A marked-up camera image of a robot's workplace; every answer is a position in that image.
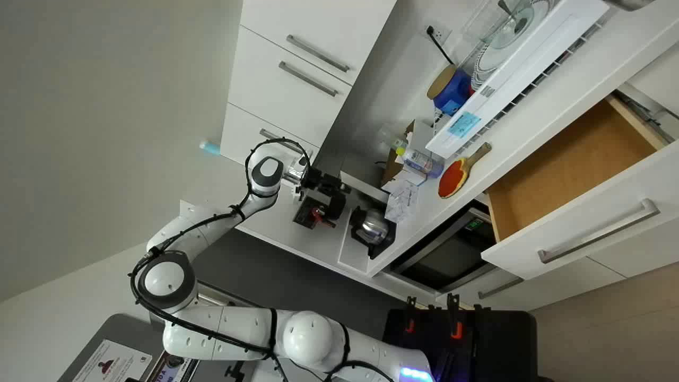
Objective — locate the blue container with tan lid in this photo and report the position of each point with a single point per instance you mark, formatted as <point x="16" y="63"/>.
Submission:
<point x="452" y="95"/>

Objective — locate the long white vented appliance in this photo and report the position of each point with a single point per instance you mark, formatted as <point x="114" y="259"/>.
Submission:
<point x="523" y="66"/>

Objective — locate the clear round fan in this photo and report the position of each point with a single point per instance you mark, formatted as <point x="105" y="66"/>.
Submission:
<point x="512" y="33"/>

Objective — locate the white drawer with wooden interior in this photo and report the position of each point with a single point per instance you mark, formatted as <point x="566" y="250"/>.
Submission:
<point x="564" y="171"/>

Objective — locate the built-in black oven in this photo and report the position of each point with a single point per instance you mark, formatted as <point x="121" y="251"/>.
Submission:
<point x="441" y="259"/>

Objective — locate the clear glass jar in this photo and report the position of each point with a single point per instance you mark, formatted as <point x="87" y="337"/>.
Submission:
<point x="424" y="167"/>

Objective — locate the black case with red clamps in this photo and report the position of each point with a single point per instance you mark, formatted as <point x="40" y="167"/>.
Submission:
<point x="494" y="347"/>

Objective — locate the white printed paper sheet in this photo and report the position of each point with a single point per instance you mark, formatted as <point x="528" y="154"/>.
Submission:
<point x="112" y="361"/>

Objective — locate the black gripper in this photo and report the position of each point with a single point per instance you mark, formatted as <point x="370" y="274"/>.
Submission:
<point x="321" y="183"/>

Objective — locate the small brown cardboard box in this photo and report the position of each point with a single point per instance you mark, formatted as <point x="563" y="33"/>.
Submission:
<point x="392" y="167"/>

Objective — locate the red wooden table tennis paddle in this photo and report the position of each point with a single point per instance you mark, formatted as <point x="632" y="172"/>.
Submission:
<point x="452" y="180"/>

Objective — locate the white lower cabinet drawer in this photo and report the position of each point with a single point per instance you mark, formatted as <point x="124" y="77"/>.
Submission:
<point x="564" y="287"/>

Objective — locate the small light blue object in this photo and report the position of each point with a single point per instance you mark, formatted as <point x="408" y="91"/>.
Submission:
<point x="210" y="148"/>

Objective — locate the clear crumpled plastic packaging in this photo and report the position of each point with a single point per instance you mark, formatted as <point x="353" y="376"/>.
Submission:
<point x="400" y="198"/>

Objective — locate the dark printed card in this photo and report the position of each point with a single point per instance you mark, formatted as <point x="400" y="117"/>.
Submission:
<point x="170" y="371"/>

